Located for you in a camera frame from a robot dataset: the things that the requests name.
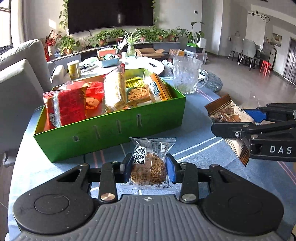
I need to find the round cookie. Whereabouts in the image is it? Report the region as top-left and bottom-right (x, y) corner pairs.
(116, 137), (177, 195)

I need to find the brown nut snack bag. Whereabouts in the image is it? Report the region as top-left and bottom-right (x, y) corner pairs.
(205, 94), (255, 165)

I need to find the bread slice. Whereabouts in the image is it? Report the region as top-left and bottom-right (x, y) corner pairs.
(104, 70), (129, 113)

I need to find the red yellow snack bag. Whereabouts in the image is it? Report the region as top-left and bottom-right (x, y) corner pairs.
(43, 81), (89, 130)

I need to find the green bag of fried snacks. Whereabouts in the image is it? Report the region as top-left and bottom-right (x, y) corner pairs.
(125, 77), (151, 106)

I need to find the blue striped tablecloth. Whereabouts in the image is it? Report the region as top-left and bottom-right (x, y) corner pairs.
(6, 88), (295, 240)

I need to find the red stool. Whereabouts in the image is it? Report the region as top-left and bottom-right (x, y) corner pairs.
(260, 61), (271, 77)

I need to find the green cardboard box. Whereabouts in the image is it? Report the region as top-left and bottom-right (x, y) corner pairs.
(33, 68), (187, 163)

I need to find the grey dining chair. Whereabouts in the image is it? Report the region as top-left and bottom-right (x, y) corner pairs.
(238, 39), (256, 70)

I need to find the red snack packet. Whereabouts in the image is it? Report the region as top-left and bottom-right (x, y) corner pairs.
(86, 81), (106, 118)

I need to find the orange snack packet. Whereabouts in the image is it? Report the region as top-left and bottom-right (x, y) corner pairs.
(144, 73), (172, 103)

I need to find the clear glass mug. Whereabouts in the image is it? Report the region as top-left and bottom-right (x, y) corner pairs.
(173, 56), (209, 94)

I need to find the round white table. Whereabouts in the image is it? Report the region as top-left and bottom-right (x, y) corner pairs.
(76, 57), (165, 81)

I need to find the blue plastic basket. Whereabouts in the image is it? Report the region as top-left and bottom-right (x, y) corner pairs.
(99, 56), (119, 68)

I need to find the yellow tin can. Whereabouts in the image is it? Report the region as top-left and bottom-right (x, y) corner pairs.
(67, 60), (81, 80)

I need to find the spider plant in vase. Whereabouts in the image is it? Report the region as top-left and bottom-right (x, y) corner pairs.
(118, 30), (140, 57)

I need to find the open cardboard box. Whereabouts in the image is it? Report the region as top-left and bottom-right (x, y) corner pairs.
(135, 48), (165, 59)

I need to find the grey sofa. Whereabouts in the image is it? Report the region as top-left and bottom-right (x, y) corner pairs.
(1, 39), (52, 167)

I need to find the black television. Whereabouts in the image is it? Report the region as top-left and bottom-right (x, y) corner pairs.
(68, 0), (153, 34)

